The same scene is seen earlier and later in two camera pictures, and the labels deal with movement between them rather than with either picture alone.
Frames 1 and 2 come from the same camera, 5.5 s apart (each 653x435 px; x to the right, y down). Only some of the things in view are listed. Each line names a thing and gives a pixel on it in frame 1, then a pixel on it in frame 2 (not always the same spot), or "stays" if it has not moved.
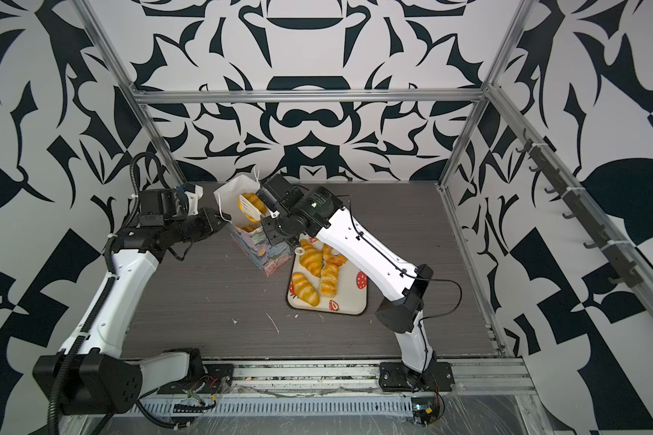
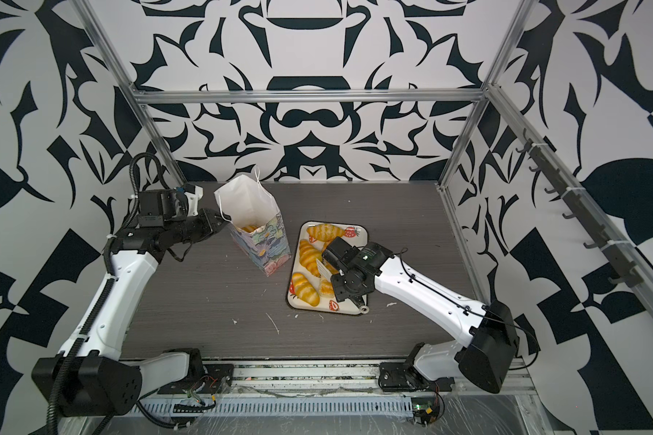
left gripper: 210,224 stays
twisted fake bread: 328,280 stays
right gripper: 273,236 -> 336,281
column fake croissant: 312,256 stays
